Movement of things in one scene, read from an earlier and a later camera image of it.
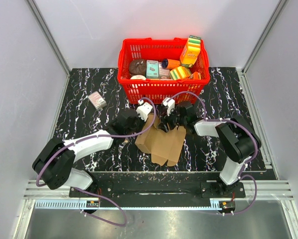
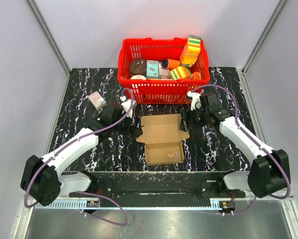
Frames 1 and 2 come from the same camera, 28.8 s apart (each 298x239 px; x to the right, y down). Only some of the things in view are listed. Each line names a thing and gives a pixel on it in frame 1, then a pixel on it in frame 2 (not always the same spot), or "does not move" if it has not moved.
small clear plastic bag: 126,141 -> 172,155
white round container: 138,77 does not move
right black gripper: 165,119 -> 189,115
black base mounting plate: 160,186 does not move
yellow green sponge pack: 190,53 does not move
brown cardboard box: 163,146 does not move
